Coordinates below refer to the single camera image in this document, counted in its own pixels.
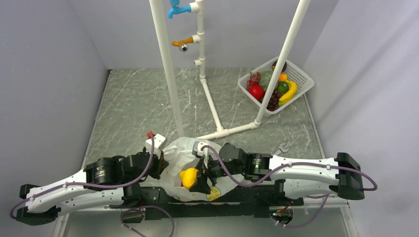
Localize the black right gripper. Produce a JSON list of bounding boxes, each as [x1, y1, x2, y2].
[[189, 154, 245, 194]]

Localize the yellow fake lemon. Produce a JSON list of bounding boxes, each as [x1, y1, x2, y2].
[[179, 168, 199, 190]]

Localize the white printed plastic bag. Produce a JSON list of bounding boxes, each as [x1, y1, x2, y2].
[[141, 137, 237, 202]]

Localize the red fake grapes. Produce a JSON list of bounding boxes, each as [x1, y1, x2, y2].
[[246, 72, 260, 91]]

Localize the yellow fake bananas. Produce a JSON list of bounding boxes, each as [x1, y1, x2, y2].
[[278, 80, 297, 106]]

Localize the brown fake fruit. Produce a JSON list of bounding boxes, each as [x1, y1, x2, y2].
[[271, 60, 288, 73]]

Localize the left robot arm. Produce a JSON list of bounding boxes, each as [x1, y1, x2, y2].
[[10, 149, 169, 226]]

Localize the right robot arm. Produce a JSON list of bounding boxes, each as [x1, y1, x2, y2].
[[179, 142, 366, 205]]

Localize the purple fake grapes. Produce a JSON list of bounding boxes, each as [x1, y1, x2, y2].
[[266, 90, 282, 111]]

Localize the green fake melon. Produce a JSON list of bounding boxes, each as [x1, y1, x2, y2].
[[258, 71, 273, 91]]

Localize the green fake lime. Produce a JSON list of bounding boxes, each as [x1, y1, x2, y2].
[[276, 81, 290, 95]]

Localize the orange fake fruit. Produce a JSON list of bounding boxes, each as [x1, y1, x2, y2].
[[278, 73, 288, 81]]

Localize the silver wrench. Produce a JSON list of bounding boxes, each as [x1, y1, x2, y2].
[[274, 143, 289, 156]]

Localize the silver metal ball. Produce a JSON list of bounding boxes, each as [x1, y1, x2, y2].
[[178, 44, 188, 52]]

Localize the orange tap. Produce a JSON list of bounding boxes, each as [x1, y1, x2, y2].
[[171, 37, 194, 47]]

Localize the white plastic basket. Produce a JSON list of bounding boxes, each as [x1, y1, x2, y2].
[[237, 56, 315, 117]]

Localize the blue tap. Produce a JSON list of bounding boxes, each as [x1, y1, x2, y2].
[[168, 0, 192, 19]]

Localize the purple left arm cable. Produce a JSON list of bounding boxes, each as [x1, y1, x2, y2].
[[9, 132, 176, 237]]

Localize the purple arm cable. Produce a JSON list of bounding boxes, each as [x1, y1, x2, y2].
[[9, 132, 176, 237], [200, 145, 378, 229]]

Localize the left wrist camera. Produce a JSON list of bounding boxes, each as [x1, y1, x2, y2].
[[145, 131, 167, 158]]

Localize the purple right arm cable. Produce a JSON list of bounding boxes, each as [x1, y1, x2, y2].
[[200, 145, 378, 229]]

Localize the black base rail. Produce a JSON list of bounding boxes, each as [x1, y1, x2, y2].
[[109, 185, 303, 220]]

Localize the white pvc pipe frame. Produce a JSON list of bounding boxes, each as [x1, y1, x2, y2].
[[149, 0, 310, 140]]

